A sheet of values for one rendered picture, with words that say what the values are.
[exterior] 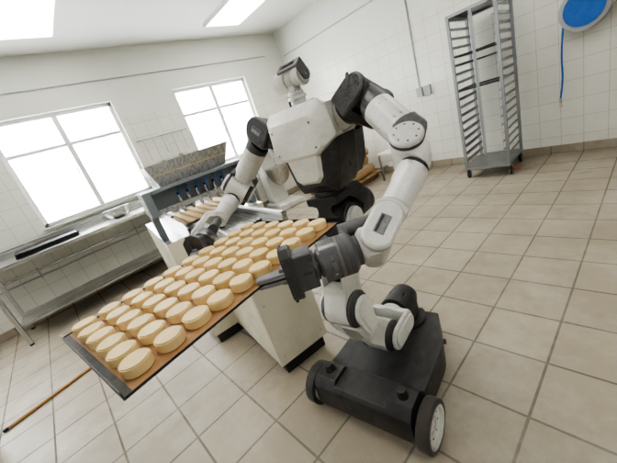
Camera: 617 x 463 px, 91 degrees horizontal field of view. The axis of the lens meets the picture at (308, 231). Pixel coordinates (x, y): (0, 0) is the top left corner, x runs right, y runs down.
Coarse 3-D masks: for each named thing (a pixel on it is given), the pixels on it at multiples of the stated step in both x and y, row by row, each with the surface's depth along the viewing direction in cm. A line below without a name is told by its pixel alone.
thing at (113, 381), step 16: (336, 224) 82; (144, 288) 82; (256, 288) 61; (240, 304) 58; (64, 336) 69; (80, 352) 60; (96, 368) 53; (160, 368) 47; (112, 384) 47; (144, 384) 45
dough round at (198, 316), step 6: (198, 306) 58; (204, 306) 57; (186, 312) 57; (192, 312) 56; (198, 312) 56; (204, 312) 55; (210, 312) 57; (186, 318) 55; (192, 318) 54; (198, 318) 54; (204, 318) 55; (186, 324) 54; (192, 324) 54; (198, 324) 54; (204, 324) 55
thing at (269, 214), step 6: (198, 204) 296; (240, 210) 204; (246, 210) 193; (252, 210) 184; (258, 210) 177; (264, 210) 169; (270, 210) 165; (276, 210) 160; (282, 210) 153; (252, 216) 188; (258, 216) 181; (264, 216) 173; (270, 216) 166; (276, 216) 159; (282, 216) 154
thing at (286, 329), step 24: (240, 216) 203; (288, 288) 165; (240, 312) 200; (264, 312) 159; (288, 312) 167; (312, 312) 176; (264, 336) 170; (288, 336) 169; (312, 336) 178; (288, 360) 171
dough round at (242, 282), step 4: (240, 276) 65; (244, 276) 64; (248, 276) 64; (232, 280) 64; (236, 280) 63; (240, 280) 63; (244, 280) 62; (248, 280) 62; (252, 280) 64; (232, 284) 62; (236, 284) 62; (240, 284) 62; (244, 284) 62; (248, 284) 62; (252, 284) 63; (232, 288) 62; (236, 288) 62; (240, 288) 62; (244, 288) 62; (248, 288) 63; (236, 292) 62; (240, 292) 62
